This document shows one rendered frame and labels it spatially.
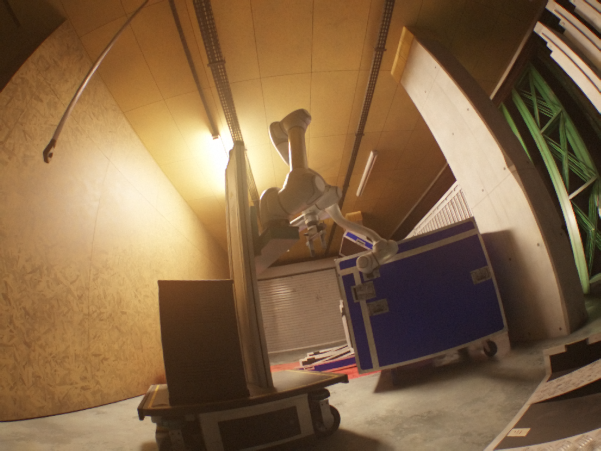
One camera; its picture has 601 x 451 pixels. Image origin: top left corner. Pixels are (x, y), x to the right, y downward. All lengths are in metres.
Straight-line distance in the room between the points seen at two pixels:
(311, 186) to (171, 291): 0.79
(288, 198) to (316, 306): 8.13
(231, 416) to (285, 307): 8.30
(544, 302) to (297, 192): 1.83
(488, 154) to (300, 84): 2.24
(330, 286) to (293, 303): 1.47
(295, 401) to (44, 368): 1.77
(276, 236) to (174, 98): 2.52
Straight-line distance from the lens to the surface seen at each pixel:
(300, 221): 1.95
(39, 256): 2.28
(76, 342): 2.49
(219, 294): 1.17
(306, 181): 1.26
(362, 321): 1.99
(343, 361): 3.35
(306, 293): 9.33
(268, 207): 1.37
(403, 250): 2.02
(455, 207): 4.27
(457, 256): 2.05
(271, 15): 2.86
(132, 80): 3.35
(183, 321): 1.13
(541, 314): 2.18
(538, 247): 2.05
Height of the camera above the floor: 0.56
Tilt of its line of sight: 23 degrees up
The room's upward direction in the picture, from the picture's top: 11 degrees counter-clockwise
